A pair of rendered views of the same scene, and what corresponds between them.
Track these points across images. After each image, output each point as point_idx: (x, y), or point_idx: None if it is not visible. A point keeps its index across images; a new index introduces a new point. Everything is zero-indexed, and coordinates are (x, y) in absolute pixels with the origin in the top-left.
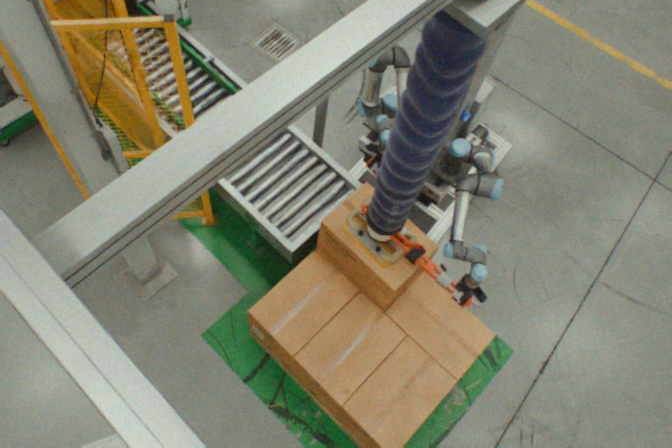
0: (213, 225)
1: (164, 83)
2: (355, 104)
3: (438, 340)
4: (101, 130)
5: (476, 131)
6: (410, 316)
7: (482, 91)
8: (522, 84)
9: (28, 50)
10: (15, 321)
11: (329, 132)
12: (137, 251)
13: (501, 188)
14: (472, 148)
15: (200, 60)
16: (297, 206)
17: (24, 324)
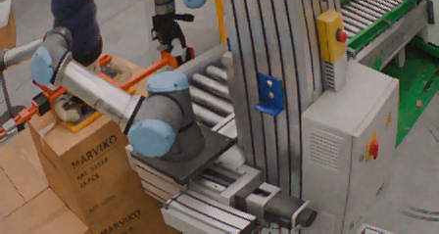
0: None
1: (357, 13)
2: (429, 212)
3: (17, 225)
4: None
5: (286, 196)
6: (41, 207)
7: (334, 117)
8: None
9: None
10: (136, 39)
11: (387, 200)
12: (151, 23)
13: (33, 56)
14: (159, 95)
15: (381, 17)
16: (197, 108)
17: (132, 43)
